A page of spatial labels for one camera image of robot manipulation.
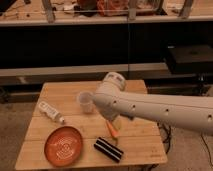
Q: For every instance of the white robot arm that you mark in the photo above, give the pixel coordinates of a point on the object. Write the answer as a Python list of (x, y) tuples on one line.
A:
[(194, 113)]

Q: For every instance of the wooden table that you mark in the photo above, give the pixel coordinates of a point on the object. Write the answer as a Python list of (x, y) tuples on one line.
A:
[(139, 139)]

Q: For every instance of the orange ceramic bowl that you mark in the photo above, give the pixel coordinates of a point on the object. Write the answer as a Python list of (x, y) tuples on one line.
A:
[(63, 146)]

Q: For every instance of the clear plastic cup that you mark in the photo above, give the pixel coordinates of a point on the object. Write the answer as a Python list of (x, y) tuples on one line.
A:
[(85, 101)]

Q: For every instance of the black box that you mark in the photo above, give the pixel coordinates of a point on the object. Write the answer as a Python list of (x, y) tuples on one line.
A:
[(194, 59)]

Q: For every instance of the white plastic bottle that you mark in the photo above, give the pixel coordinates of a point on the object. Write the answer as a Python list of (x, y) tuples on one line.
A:
[(51, 112)]

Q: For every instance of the orange carrot toy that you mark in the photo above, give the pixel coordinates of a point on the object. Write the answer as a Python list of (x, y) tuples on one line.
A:
[(112, 130)]

